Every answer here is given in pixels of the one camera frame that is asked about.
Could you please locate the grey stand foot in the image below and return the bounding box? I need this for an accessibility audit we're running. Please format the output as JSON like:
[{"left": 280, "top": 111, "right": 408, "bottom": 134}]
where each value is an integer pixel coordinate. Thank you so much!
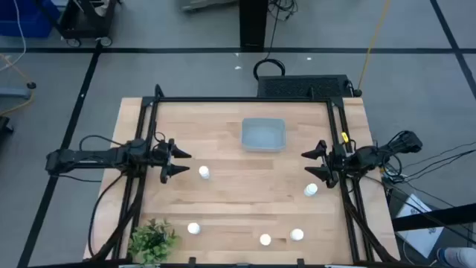
[{"left": 0, "top": 86, "right": 33, "bottom": 100}]

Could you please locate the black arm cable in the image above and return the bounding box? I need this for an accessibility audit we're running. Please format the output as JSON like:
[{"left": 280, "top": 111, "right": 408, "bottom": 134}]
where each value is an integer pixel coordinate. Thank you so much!
[{"left": 87, "top": 170, "right": 127, "bottom": 258}]

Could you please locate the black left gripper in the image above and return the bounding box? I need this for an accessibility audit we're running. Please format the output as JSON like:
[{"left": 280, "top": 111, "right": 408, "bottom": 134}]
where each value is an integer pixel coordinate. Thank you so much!
[{"left": 150, "top": 138, "right": 193, "bottom": 185}]

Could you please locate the blue plastic bin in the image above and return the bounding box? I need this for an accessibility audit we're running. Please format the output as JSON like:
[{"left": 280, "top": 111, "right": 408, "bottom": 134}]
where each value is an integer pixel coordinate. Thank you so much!
[{"left": 0, "top": 0, "right": 60, "bottom": 38}]

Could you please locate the small green potted plant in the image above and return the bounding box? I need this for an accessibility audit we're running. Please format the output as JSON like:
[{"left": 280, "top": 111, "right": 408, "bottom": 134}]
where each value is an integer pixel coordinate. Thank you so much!
[{"left": 128, "top": 218, "right": 181, "bottom": 266}]

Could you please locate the black vented computer box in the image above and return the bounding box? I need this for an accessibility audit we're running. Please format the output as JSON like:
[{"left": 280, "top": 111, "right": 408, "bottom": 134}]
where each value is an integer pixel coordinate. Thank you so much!
[{"left": 256, "top": 74, "right": 354, "bottom": 100}]

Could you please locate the black wheeled cart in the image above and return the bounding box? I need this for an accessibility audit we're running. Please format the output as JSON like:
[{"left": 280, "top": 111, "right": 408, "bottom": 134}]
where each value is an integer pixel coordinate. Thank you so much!
[{"left": 35, "top": 0, "right": 122, "bottom": 48}]

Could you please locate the black bar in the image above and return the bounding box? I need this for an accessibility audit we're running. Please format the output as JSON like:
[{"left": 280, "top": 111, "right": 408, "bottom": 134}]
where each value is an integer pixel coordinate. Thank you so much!
[{"left": 392, "top": 202, "right": 476, "bottom": 232}]

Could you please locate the white cable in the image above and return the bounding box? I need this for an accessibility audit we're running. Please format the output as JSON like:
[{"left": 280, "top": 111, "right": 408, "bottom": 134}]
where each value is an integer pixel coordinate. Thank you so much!
[{"left": 0, "top": 0, "right": 27, "bottom": 74}]

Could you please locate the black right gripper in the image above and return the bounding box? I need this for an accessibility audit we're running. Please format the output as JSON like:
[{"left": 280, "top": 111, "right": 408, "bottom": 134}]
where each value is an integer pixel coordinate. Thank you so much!
[{"left": 300, "top": 139, "right": 353, "bottom": 189}]

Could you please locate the coiled black cable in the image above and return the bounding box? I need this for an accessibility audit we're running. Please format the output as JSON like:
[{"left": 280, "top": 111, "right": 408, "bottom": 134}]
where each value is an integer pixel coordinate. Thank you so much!
[{"left": 252, "top": 58, "right": 286, "bottom": 82}]

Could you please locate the yellow cable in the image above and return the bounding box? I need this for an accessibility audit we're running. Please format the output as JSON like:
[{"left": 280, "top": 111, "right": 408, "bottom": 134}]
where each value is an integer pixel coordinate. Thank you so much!
[{"left": 356, "top": 0, "right": 392, "bottom": 93}]

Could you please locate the black metal rig frame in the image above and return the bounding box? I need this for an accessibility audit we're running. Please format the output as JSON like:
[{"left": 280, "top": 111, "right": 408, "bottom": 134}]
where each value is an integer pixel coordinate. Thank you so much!
[{"left": 83, "top": 84, "right": 401, "bottom": 268}]

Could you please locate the person's foot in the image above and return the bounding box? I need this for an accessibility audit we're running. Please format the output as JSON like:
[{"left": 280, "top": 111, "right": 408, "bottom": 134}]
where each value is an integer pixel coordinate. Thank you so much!
[{"left": 437, "top": 247, "right": 476, "bottom": 268}]

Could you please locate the white printed sheet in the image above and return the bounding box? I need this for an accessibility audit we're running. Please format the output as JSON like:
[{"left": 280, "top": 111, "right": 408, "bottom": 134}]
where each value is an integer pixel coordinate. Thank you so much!
[{"left": 394, "top": 193, "right": 446, "bottom": 260}]

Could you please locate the black square post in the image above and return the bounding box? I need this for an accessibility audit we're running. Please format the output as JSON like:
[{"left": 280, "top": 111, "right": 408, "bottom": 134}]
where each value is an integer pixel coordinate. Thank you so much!
[{"left": 239, "top": 0, "right": 269, "bottom": 52}]

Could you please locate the black cable tangle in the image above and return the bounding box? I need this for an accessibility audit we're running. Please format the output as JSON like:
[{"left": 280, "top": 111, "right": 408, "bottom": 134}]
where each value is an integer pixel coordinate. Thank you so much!
[{"left": 267, "top": 0, "right": 299, "bottom": 22}]

